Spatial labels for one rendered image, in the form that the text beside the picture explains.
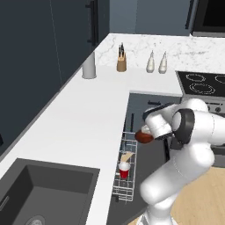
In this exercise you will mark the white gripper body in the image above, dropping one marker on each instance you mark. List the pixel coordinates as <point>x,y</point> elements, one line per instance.
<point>145,128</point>

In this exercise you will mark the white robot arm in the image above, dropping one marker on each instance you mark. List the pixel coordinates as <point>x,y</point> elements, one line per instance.
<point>187,164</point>

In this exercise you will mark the brown bowl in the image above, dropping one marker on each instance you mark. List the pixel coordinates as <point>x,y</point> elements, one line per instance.
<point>143,138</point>

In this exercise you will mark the dark grey dishwasher door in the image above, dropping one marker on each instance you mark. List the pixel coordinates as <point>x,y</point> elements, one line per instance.
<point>146,172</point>

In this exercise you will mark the red cup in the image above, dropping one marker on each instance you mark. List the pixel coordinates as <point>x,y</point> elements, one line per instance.
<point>124,172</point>

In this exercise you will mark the dark grey base cupboard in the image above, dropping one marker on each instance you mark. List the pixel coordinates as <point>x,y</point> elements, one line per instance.
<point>139,102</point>

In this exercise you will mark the beige flat piece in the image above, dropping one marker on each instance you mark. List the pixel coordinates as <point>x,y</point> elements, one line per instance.
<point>127,157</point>

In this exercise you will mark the wooden knife block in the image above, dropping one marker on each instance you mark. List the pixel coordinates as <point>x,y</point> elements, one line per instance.
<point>121,64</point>

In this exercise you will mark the black hob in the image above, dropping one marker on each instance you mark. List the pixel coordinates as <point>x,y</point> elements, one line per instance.
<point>202,83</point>

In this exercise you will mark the grey cylinder canister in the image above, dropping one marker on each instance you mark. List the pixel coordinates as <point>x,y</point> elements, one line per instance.
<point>89,67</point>

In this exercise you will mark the dark grey sink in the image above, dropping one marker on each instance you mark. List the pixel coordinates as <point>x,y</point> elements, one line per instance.
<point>49,193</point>

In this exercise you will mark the dark tall cupboard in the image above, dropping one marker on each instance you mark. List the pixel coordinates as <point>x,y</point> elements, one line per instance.
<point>35,58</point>

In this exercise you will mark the black microwave oven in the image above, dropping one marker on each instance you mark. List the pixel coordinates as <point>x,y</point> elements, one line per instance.
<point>212,14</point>

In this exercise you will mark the dark blue wall cupboards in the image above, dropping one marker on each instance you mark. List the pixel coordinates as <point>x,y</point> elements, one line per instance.
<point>152,14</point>

